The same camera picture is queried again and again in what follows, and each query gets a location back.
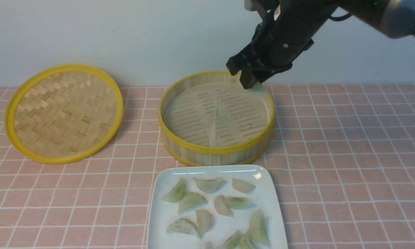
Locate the bamboo steamer basket yellow rim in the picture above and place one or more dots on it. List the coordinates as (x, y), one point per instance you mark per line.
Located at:
(209, 119)

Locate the green dumpling plate centre right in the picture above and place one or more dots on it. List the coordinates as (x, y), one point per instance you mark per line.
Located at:
(238, 203)

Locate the pale dumpling plate bottom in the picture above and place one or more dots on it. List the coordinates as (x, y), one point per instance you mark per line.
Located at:
(207, 245)

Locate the bamboo steamer lid yellow rim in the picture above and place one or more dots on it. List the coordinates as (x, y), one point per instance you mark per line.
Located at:
(64, 114)

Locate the pale dumpling plate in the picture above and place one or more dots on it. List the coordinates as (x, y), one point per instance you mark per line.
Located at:
(203, 221)
(242, 186)
(208, 185)
(207, 245)

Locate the green dumpling plate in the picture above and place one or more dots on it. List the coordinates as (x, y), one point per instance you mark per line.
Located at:
(232, 242)
(191, 200)
(238, 203)
(246, 242)
(176, 193)
(257, 228)

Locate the pink dumpling plate centre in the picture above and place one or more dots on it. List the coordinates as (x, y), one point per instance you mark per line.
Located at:
(222, 207)

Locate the green dumpling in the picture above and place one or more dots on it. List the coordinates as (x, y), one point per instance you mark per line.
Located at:
(258, 90)

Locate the green dumpling plate middle left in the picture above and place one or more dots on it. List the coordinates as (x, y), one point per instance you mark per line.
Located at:
(191, 200)

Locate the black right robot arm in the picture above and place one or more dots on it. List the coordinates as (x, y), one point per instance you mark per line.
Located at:
(393, 18)

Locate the pale dumpling plate top middle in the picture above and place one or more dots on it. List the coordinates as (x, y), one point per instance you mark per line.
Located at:
(208, 185)

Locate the green dumpling plate top left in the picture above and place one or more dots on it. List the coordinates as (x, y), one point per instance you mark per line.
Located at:
(176, 193)

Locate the green dumpling plate bottom middle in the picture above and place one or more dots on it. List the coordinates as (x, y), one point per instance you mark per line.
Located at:
(232, 242)

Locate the white square plate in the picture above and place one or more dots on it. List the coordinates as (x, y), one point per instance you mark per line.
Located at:
(263, 197)

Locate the pale dumpling plate top right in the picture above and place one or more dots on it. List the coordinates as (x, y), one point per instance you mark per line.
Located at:
(242, 186)

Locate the grey dumpling plate lower left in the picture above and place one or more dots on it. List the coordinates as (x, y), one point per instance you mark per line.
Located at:
(183, 226)

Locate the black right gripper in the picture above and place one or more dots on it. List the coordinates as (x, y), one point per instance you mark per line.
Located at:
(286, 30)

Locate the green dumpling plate bottom right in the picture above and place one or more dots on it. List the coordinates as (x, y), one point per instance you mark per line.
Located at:
(246, 242)

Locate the pale dumpling plate lower middle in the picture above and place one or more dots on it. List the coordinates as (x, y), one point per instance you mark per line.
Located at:
(203, 221)

